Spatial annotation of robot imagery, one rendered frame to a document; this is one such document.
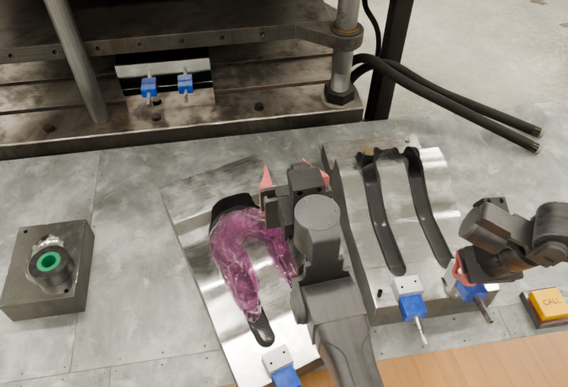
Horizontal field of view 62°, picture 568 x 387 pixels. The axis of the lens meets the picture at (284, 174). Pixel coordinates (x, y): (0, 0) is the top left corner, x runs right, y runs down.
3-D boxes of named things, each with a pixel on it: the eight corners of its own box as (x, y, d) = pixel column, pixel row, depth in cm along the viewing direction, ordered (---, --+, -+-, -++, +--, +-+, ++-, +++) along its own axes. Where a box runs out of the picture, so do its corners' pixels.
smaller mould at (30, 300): (84, 312, 102) (74, 297, 97) (12, 322, 101) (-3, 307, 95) (95, 236, 115) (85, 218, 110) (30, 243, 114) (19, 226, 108)
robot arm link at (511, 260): (482, 258, 79) (506, 249, 72) (492, 231, 81) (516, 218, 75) (519, 280, 78) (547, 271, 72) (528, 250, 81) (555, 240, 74)
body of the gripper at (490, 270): (458, 248, 86) (479, 237, 79) (508, 245, 88) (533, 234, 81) (466, 285, 83) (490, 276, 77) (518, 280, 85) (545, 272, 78)
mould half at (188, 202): (360, 346, 97) (368, 323, 89) (244, 406, 89) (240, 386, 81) (260, 181, 127) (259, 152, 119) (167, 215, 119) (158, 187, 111)
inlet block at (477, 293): (498, 329, 87) (509, 312, 84) (473, 332, 86) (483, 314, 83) (465, 275, 97) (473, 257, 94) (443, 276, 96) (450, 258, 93)
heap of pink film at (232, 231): (320, 292, 99) (322, 273, 93) (242, 328, 93) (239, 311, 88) (268, 204, 114) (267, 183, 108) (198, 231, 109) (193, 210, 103)
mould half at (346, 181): (486, 309, 102) (508, 278, 92) (370, 327, 100) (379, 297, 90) (410, 148, 135) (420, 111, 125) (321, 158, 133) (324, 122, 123)
